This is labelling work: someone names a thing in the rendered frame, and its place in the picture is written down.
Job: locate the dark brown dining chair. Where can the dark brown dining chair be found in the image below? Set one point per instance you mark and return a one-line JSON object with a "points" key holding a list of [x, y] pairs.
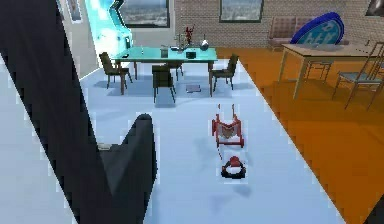
{"points": [[226, 71], [111, 68], [162, 78], [179, 66]]}

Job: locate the wooden chair with grey seat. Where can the wooden chair with grey seat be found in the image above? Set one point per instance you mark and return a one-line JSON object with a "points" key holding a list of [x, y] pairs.
{"points": [[361, 78]]}

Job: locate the grey book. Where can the grey book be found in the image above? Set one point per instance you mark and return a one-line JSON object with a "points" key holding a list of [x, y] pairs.
{"points": [[193, 88]]}

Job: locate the red toy cart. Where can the red toy cart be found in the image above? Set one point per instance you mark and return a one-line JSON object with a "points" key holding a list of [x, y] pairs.
{"points": [[228, 130]]}

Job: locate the small black box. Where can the small black box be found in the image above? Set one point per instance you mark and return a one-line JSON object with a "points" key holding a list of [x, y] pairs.
{"points": [[190, 55]]}

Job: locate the dark teal cup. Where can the dark teal cup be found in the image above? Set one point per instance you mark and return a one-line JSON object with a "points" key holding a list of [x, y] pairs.
{"points": [[164, 52]]}

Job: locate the round silver kettle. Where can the round silver kettle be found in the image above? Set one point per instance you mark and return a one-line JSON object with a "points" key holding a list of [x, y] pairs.
{"points": [[204, 45]]}

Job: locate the red and black round toy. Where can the red and black round toy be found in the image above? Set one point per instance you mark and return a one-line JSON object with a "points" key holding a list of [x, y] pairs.
{"points": [[234, 166]]}

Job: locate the grey candle holder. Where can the grey candle holder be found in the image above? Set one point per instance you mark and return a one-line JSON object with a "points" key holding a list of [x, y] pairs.
{"points": [[180, 43]]}

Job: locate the teal dining table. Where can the teal dining table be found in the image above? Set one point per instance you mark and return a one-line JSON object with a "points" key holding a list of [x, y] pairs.
{"points": [[150, 55]]}

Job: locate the red statue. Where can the red statue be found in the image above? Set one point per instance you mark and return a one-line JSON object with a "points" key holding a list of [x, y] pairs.
{"points": [[189, 33]]}

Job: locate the dark framed window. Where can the dark framed window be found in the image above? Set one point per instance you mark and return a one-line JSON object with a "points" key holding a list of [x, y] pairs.
{"points": [[240, 10], [145, 13]]}

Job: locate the wooden stool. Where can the wooden stool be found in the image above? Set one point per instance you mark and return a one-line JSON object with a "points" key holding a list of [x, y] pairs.
{"points": [[318, 65]]}

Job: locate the light wooden table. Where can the light wooden table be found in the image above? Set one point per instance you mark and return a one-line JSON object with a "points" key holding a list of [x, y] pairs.
{"points": [[320, 50]]}

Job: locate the blue oval sign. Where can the blue oval sign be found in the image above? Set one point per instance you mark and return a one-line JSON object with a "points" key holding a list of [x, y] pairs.
{"points": [[320, 31]]}

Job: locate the white framed wall picture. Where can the white framed wall picture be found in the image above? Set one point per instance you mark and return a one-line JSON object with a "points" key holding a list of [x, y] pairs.
{"points": [[74, 9]]}

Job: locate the dark wall picture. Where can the dark wall picture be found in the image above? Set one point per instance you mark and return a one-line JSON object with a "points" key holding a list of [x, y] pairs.
{"points": [[376, 6]]}

